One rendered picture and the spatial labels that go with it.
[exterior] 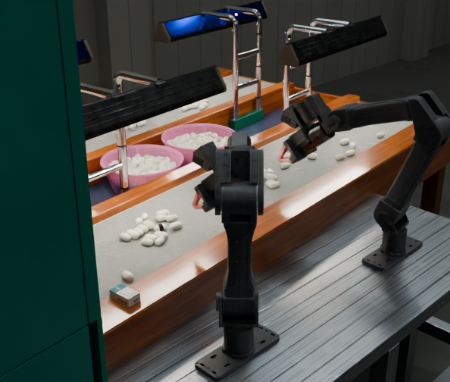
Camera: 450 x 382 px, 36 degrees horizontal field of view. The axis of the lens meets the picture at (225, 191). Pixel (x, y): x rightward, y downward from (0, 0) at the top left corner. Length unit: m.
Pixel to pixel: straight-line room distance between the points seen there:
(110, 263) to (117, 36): 2.63
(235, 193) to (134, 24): 3.07
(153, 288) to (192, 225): 0.36
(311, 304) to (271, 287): 0.12
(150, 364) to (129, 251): 0.37
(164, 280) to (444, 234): 0.86
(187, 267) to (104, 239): 0.29
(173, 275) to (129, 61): 2.80
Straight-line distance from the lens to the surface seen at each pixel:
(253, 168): 1.30
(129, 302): 1.51
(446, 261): 1.94
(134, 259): 1.74
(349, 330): 1.62
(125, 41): 4.26
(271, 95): 3.00
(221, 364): 1.49
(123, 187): 2.05
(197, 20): 2.75
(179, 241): 1.81
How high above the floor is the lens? 1.60
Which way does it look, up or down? 24 degrees down
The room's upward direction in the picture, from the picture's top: straight up
